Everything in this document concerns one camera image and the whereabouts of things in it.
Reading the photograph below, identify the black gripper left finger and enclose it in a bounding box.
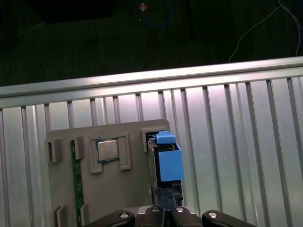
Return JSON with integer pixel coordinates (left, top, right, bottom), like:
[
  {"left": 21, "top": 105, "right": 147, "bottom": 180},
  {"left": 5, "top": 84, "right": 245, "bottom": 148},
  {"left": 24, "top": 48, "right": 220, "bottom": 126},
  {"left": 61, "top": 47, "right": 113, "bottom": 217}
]
[{"left": 89, "top": 188, "right": 167, "bottom": 227}]

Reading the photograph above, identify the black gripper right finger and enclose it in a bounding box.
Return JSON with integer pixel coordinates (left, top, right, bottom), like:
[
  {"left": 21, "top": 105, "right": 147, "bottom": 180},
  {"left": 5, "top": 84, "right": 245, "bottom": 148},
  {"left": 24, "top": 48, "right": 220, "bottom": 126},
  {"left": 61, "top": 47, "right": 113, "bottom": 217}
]
[{"left": 165, "top": 188, "right": 258, "bottom": 227}]

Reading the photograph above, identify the hard disk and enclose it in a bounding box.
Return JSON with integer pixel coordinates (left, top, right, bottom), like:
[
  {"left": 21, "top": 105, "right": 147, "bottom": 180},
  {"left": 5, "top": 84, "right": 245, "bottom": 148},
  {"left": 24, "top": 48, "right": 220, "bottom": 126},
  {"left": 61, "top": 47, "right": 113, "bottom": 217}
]
[{"left": 146, "top": 131, "right": 185, "bottom": 206}]

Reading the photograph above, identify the grey parts rack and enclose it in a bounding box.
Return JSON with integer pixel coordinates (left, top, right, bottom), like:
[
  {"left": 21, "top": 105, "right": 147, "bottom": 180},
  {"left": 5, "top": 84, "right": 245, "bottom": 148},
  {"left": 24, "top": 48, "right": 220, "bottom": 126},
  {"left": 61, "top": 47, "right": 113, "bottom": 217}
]
[{"left": 44, "top": 119, "right": 171, "bottom": 227}]

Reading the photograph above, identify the silver CPU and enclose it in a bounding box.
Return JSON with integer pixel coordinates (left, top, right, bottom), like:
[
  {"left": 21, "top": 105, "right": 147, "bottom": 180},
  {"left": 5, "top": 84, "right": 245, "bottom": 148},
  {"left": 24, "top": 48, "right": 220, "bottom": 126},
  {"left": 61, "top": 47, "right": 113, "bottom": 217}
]
[{"left": 96, "top": 139, "right": 119, "bottom": 164}]

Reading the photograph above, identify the green RAM stick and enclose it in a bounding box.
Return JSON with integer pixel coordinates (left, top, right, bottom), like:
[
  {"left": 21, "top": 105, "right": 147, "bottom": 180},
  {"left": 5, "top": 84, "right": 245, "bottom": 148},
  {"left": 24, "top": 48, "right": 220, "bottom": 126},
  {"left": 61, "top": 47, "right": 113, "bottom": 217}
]
[{"left": 70, "top": 139, "right": 86, "bottom": 227}]

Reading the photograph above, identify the white floor cable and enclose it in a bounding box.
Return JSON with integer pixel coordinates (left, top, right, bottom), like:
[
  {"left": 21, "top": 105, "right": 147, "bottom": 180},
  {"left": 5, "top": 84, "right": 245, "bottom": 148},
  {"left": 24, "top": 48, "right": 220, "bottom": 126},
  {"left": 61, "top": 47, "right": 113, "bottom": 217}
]
[{"left": 228, "top": 0, "right": 303, "bottom": 63}]

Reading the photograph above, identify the blue floor cable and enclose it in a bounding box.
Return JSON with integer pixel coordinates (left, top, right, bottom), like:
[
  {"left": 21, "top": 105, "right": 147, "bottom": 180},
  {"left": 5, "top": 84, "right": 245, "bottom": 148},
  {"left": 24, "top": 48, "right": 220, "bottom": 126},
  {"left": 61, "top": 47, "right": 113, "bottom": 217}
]
[{"left": 138, "top": 0, "right": 173, "bottom": 28}]

